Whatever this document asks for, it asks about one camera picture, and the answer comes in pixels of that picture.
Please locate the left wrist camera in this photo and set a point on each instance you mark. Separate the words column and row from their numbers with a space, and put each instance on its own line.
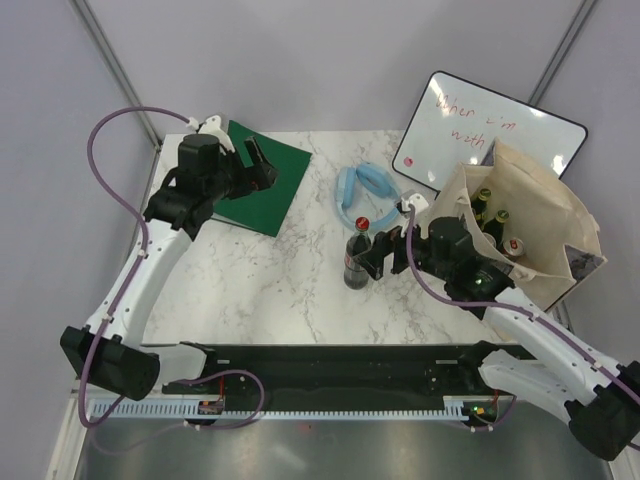
column 215, row 125

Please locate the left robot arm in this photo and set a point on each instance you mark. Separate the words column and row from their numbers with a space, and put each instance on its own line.
column 106, row 352

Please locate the silver beverage can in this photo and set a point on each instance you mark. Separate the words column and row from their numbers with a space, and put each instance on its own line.
column 512, row 248

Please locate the green ring binder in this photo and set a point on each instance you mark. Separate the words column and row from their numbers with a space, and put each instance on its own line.
column 264, row 211

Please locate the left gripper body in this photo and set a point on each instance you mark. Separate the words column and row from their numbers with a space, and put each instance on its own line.
column 233, row 180

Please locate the dark cola bottle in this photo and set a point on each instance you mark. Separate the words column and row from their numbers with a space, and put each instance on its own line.
column 355, row 276

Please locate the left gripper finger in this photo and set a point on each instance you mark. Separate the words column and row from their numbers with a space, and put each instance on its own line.
column 261, row 180
column 256, row 154

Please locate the white cable duct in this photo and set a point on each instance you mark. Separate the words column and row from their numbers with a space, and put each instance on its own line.
column 207, row 408

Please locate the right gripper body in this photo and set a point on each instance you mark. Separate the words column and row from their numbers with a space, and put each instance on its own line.
column 422, row 259

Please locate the small whiteboard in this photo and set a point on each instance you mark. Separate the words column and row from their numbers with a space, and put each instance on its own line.
column 457, row 122

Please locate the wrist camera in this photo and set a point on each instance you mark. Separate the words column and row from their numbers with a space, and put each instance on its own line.
column 215, row 125
column 411, row 201

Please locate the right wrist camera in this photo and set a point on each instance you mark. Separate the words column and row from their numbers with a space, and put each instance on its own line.
column 411, row 201

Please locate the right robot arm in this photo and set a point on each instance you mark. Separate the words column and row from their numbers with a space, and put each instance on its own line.
column 596, row 396

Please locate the beige canvas bag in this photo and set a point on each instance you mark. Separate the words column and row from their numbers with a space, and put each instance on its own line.
column 559, row 235

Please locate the blue headphones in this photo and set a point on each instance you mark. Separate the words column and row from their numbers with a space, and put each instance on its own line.
column 366, row 190

